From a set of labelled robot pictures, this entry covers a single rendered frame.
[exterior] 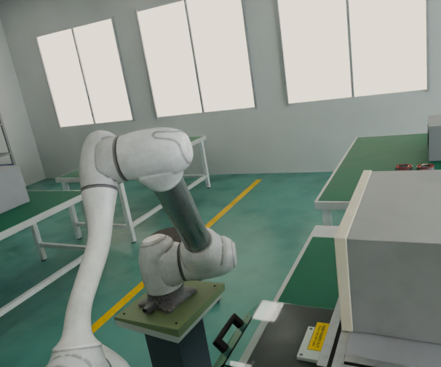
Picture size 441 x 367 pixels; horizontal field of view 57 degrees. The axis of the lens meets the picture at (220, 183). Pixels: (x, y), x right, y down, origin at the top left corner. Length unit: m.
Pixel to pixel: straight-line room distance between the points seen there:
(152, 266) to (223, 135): 4.78
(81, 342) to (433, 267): 0.70
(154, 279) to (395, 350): 1.02
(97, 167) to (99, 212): 0.13
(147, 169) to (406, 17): 4.70
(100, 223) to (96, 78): 6.37
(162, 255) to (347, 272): 0.93
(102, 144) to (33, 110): 7.51
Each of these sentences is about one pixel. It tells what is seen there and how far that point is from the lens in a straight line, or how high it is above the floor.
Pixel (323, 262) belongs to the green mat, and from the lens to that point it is 1.91.
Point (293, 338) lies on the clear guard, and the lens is 0.97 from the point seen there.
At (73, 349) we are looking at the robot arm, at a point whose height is 1.15.
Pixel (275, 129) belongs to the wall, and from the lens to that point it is 5.94.
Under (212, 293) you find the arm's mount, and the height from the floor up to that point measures 0.78.
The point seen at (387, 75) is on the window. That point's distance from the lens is 5.56.
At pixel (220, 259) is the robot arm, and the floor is 0.96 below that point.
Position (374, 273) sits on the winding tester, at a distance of 0.82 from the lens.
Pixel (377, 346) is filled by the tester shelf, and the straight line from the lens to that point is 0.87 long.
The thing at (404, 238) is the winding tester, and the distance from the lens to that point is 0.79.
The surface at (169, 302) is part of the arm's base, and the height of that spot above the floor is 0.80.
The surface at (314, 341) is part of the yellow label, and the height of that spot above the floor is 1.07.
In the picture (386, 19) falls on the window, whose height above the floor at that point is 1.86.
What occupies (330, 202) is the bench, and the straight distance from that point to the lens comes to 2.61.
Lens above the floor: 1.66
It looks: 16 degrees down
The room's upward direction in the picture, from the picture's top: 9 degrees counter-clockwise
